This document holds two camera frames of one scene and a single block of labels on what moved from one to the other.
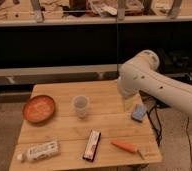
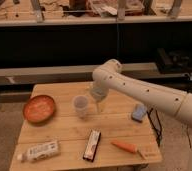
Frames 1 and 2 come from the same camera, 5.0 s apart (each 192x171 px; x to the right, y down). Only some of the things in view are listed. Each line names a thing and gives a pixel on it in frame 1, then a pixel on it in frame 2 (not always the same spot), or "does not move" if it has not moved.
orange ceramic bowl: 39,108 does not move
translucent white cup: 80,102 does not move
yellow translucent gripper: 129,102 to 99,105
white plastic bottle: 39,152 does not move
